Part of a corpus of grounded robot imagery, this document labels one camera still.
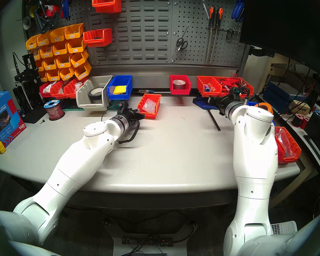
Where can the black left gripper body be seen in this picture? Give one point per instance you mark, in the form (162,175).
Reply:
(130,116)

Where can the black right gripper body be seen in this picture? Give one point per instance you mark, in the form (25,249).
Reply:
(224,104)

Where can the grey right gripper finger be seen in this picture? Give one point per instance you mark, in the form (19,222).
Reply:
(214,105)
(213,99)

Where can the orange-red bin holding screw bag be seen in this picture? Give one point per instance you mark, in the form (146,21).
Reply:
(149,115)

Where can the clear bag of screws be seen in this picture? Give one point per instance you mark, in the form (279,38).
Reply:
(150,105)

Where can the red bin holding tape roll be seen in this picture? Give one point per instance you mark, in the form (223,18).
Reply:
(180,91)

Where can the silver tape roll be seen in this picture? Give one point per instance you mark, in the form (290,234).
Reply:
(179,86)

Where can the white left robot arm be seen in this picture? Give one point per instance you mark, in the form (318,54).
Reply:
(74,164)

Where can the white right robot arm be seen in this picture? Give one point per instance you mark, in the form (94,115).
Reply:
(256,151)

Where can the blue bar clamp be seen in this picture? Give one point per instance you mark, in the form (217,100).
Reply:
(202,102)

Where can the small blue white packet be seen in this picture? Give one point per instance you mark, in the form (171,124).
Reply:
(209,88)

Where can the orange-red bin with red tools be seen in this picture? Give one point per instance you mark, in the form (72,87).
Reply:
(225,92)

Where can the black flat metal bar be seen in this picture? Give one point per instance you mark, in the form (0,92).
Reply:
(214,120)

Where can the orange-red bin with blue packet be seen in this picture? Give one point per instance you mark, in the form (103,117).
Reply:
(202,84)

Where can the large blue plastic bin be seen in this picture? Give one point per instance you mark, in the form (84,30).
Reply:
(120,96)

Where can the glue pen blue cap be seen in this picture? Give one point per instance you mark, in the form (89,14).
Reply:
(145,91)

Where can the small blue plastic bin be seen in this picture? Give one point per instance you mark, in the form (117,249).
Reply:
(252,103)

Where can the yellow sticky note pad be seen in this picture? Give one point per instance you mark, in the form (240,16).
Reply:
(120,90)

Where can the orange tape roll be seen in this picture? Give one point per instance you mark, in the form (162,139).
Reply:
(266,105)

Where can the black tape roll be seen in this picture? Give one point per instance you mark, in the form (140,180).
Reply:
(92,98)

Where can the grey pegboard panel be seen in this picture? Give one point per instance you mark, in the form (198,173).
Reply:
(197,52)
(80,10)

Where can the grey plastic bin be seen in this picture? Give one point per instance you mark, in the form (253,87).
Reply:
(82,98)

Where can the dark blue crate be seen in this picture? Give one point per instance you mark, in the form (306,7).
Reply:
(277,95)

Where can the small clear parts bag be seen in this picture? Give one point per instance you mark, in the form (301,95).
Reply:
(78,87)

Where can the green cutting mat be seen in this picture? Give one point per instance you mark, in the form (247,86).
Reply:
(69,109)

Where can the yellow plastic screw bin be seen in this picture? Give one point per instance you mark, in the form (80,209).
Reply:
(63,64)
(77,63)
(32,46)
(75,49)
(46,55)
(49,67)
(57,39)
(43,42)
(73,35)
(59,52)
(40,68)
(66,77)
(53,78)
(36,56)
(82,76)
(43,79)

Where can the small red parts bin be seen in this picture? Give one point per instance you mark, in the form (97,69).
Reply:
(44,94)
(56,95)
(69,93)

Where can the black pegboard hook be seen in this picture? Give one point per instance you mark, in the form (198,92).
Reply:
(229,34)

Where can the crumpled clear plastic bag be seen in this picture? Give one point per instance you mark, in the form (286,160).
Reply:
(284,140)

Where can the dark red plastic bin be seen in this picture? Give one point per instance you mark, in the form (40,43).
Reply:
(280,151)

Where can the brown cardboard box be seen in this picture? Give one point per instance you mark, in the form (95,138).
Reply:
(301,108)

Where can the red and black spool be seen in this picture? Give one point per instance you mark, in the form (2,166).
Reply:
(304,120)

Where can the orange-red bin with plastic bag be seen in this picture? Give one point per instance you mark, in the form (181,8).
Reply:
(296,151)

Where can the white paper packet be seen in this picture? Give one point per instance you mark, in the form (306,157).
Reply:
(48,88)

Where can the blue spring clamps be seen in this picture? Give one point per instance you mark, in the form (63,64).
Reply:
(237,7)

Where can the black monitor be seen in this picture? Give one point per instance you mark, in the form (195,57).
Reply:
(282,20)

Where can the black metal stand device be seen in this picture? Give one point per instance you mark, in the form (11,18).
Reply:
(29,76)

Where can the black power strip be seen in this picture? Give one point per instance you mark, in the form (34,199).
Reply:
(146,241)

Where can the blue cleaning cloths box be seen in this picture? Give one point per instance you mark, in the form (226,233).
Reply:
(2,119)

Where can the black and red clamp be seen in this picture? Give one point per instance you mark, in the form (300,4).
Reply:
(41,18)

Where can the white grille device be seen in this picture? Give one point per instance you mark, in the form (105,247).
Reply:
(285,227)

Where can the grey hanging tape roll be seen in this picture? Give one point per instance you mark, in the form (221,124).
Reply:
(23,23)

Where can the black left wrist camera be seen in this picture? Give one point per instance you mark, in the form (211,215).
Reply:
(124,108)

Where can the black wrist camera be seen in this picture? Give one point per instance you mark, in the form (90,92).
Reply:
(236,91)
(124,108)

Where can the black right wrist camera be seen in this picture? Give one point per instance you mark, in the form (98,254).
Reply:
(236,91)

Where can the beige wooden shelf frame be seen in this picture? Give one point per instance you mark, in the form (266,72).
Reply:
(274,68)

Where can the empty orange-red wall bin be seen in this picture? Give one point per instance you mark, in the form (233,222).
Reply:
(97,40)
(108,6)

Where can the grey louvred wall panel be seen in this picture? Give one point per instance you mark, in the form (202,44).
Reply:
(146,31)

